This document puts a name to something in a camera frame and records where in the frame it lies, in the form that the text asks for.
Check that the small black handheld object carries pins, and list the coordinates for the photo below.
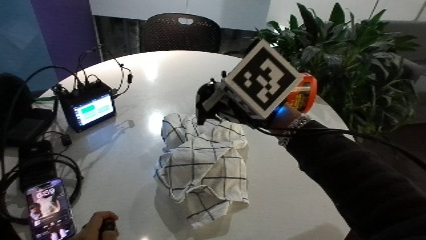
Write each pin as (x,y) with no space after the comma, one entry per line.
(108,226)

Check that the white checked cloth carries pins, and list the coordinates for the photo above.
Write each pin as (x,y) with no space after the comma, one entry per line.
(201,166)

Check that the smartphone with lit screen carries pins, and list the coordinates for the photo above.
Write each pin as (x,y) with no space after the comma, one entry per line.
(48,213)

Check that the white marker cube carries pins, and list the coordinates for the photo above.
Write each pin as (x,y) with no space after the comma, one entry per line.
(261,78)

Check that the black perforated chair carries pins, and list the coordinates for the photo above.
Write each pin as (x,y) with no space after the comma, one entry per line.
(179,33)

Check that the black box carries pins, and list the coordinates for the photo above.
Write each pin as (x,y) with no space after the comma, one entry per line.
(36,166)

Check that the orange-lidded clear jar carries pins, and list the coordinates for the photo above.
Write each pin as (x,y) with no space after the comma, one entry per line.
(303,95)

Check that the small black adapter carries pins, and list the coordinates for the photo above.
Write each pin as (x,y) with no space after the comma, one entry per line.
(65,139)

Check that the black device with screen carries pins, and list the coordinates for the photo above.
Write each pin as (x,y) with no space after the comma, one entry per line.
(90,108)

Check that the green leafy potted plant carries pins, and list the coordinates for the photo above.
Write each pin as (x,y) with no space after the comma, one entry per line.
(354,63)

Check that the black bag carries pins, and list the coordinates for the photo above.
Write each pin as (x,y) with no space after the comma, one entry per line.
(20,113)

